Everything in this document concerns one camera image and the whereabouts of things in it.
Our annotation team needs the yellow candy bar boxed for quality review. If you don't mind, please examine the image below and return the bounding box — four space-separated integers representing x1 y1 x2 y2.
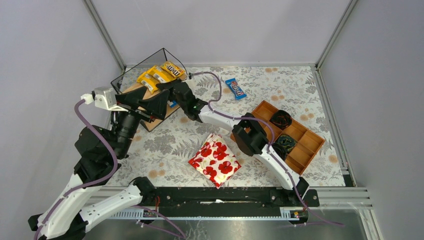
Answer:
137 72 159 94
147 65 176 84

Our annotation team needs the blue white candy bar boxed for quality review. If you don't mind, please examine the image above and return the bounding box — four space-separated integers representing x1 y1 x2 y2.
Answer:
167 100 179 109

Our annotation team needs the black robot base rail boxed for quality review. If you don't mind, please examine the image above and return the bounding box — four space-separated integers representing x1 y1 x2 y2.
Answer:
138 184 320 218

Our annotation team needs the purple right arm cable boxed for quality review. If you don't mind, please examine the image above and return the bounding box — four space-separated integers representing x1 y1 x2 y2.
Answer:
188 71 345 227

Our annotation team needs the black coiled cable roll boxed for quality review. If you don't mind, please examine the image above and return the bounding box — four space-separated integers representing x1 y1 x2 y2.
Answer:
269 109 294 131

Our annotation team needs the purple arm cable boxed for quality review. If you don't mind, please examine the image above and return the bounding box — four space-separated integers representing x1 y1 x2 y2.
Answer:
188 71 345 227
33 99 188 240

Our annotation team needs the black wire wooden shelf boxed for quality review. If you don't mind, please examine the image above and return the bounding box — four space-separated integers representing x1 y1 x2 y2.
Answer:
110 47 188 132

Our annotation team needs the yellow m&m candy bag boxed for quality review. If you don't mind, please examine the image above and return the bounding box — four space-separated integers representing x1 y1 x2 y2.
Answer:
160 61 186 78

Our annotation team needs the blue m&m candy bag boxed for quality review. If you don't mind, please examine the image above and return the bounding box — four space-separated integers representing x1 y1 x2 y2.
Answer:
224 78 247 101

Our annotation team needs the dark multicolour coiled cable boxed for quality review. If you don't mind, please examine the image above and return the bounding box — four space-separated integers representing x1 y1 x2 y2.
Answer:
274 134 298 157

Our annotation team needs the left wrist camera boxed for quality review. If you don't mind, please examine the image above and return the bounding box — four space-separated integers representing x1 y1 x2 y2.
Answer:
80 86 129 112

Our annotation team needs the red poppy folded cloth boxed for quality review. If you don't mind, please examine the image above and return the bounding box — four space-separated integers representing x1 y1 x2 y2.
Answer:
188 133 242 189

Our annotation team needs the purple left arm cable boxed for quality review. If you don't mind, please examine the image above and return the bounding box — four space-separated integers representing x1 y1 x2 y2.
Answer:
33 99 188 240

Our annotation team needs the brown wooden divided tray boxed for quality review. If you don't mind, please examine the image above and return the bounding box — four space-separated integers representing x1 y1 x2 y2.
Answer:
251 100 325 175

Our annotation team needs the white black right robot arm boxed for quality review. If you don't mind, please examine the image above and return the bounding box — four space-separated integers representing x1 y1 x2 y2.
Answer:
158 80 310 200

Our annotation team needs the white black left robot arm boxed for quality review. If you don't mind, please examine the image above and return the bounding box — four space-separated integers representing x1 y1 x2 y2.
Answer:
28 87 170 240

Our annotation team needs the floral patterned table mat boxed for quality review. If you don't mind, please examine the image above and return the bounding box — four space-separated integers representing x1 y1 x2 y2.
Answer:
108 66 346 187

